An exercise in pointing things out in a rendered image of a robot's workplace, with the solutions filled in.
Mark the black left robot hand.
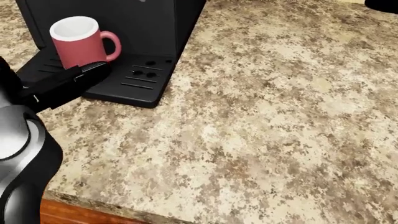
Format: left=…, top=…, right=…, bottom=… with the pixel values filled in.
left=17, top=61, right=112, bottom=110

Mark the wooden counter cabinet front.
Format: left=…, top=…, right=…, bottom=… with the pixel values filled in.
left=39, top=198, right=147, bottom=224

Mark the black round object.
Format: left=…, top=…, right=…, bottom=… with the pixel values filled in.
left=364, top=0, right=398, bottom=14

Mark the pink mug white inside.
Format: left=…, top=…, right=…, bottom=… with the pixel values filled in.
left=49, top=16, right=122, bottom=70

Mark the black coffee machine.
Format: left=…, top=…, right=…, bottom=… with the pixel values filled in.
left=14, top=0, right=208, bottom=109

